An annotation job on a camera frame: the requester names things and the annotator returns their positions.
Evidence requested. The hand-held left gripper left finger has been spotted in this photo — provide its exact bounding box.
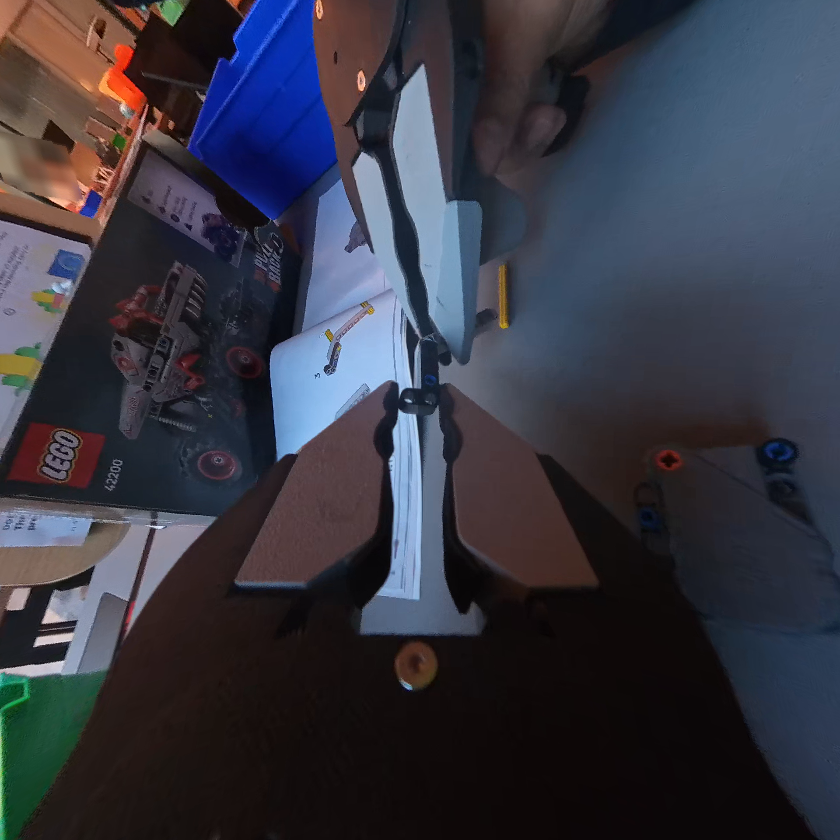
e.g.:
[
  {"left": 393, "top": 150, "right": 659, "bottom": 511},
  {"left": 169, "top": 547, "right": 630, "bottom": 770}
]
[{"left": 233, "top": 379, "right": 403, "bottom": 608}]

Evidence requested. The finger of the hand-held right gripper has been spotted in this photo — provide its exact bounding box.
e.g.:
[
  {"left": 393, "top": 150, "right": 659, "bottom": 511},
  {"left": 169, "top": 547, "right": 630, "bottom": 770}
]
[
  {"left": 350, "top": 148, "right": 435, "bottom": 337},
  {"left": 390, "top": 62, "right": 527, "bottom": 366}
]

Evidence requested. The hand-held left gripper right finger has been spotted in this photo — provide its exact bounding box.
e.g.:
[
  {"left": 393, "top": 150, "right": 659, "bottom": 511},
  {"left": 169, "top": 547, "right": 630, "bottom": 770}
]
[{"left": 440, "top": 382, "right": 601, "bottom": 614}]

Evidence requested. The black lego beam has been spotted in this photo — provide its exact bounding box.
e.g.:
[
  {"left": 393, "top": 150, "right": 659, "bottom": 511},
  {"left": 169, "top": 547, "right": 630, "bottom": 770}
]
[{"left": 396, "top": 335, "right": 440, "bottom": 415}]

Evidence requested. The lego instruction booklet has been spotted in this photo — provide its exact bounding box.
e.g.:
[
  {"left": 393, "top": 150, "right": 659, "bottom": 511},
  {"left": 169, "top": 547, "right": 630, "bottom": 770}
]
[{"left": 269, "top": 174, "right": 425, "bottom": 601}]

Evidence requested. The black lego set box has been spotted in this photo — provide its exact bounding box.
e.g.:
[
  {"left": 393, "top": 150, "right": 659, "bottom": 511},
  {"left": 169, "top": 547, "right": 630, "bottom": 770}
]
[{"left": 0, "top": 130, "right": 304, "bottom": 527}]

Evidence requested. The person's right hand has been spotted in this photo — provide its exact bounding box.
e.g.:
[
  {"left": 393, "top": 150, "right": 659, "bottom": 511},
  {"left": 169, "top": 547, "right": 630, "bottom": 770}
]
[{"left": 472, "top": 0, "right": 613, "bottom": 178}]

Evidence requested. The black beam with blue pin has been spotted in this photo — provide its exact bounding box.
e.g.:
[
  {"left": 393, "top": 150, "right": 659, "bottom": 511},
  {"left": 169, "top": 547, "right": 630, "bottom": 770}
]
[{"left": 633, "top": 481, "right": 665, "bottom": 547}]

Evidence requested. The blue plastic bin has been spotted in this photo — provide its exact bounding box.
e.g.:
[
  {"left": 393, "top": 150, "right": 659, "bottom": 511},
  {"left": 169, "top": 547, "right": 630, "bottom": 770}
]
[{"left": 188, "top": 0, "right": 340, "bottom": 221}]

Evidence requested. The dark storage box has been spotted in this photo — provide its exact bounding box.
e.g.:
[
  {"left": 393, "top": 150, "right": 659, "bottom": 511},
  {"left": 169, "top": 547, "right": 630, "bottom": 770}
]
[{"left": 123, "top": 0, "right": 245, "bottom": 120}]

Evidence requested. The tan cardboard sheet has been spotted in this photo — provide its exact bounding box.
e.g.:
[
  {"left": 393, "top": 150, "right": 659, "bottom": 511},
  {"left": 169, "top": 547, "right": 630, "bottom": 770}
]
[{"left": 0, "top": 512, "right": 217, "bottom": 586}]

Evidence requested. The orange plastic item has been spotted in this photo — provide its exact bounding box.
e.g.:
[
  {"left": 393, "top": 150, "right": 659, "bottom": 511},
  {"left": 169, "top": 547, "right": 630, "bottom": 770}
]
[{"left": 97, "top": 43, "right": 147, "bottom": 107}]

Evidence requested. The green plastic bin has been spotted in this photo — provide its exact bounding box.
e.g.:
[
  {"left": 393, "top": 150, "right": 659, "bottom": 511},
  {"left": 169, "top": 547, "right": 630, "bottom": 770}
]
[{"left": 0, "top": 668, "right": 111, "bottom": 840}]

